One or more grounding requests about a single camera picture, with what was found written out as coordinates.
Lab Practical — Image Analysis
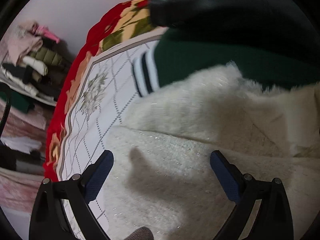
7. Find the white fluffy sweater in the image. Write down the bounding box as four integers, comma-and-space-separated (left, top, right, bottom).
104, 64, 319, 239

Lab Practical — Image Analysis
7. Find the stack of folded clothes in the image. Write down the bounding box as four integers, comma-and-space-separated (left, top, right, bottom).
1, 20, 71, 107

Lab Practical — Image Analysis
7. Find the pink patterned cloth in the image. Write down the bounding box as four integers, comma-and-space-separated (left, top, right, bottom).
1, 106, 52, 213

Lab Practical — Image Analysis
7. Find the white plastic bag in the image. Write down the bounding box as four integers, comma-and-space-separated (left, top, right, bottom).
1, 137, 42, 154

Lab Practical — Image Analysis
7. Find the red floral bed blanket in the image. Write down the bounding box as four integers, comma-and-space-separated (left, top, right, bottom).
42, 0, 202, 240

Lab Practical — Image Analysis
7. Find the dark green striped-cuff sweater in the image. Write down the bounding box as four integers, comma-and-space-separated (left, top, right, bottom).
131, 29, 319, 97

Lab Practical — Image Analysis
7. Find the black jacket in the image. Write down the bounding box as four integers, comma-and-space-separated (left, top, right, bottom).
149, 0, 319, 51

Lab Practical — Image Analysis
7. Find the black cable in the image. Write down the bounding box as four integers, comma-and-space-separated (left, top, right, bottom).
0, 82, 12, 138

